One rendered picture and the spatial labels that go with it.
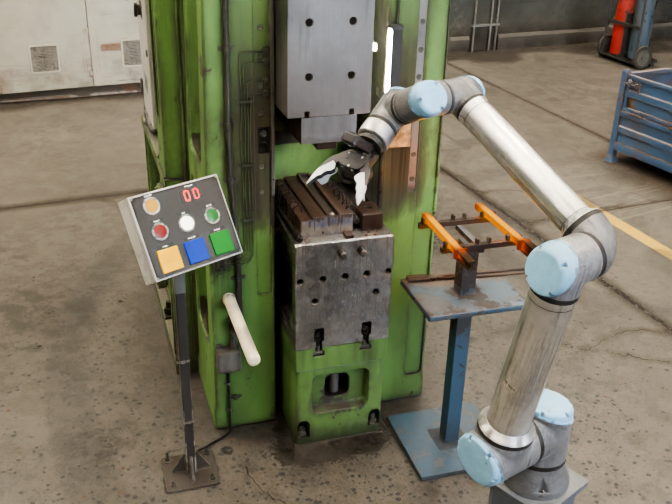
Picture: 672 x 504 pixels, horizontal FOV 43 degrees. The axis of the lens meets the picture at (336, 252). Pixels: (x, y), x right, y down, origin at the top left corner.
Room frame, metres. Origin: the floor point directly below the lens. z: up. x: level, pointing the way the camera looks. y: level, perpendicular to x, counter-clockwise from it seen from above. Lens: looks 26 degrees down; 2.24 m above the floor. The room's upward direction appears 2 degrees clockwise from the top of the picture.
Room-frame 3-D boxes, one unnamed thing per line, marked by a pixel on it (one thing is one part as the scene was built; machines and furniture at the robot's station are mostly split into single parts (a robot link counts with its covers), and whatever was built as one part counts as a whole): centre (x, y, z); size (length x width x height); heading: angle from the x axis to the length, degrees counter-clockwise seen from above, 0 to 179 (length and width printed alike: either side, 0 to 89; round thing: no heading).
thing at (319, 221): (3.03, 0.10, 0.96); 0.42 x 0.20 x 0.09; 18
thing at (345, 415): (3.05, 0.05, 0.23); 0.55 x 0.37 x 0.47; 18
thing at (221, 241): (2.55, 0.38, 1.01); 0.07 x 0.05 x 0.07; 133
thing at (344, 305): (3.05, 0.05, 0.69); 0.56 x 0.38 x 0.45; 18
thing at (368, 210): (2.94, -0.12, 0.95); 0.12 x 0.08 x 0.06; 18
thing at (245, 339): (2.63, 0.34, 0.62); 0.44 x 0.05 x 0.05; 18
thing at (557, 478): (1.90, -0.59, 0.65); 0.19 x 0.19 x 0.10
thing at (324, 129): (3.03, 0.10, 1.32); 0.42 x 0.20 x 0.10; 18
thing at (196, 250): (2.48, 0.46, 1.01); 0.07 x 0.05 x 0.07; 133
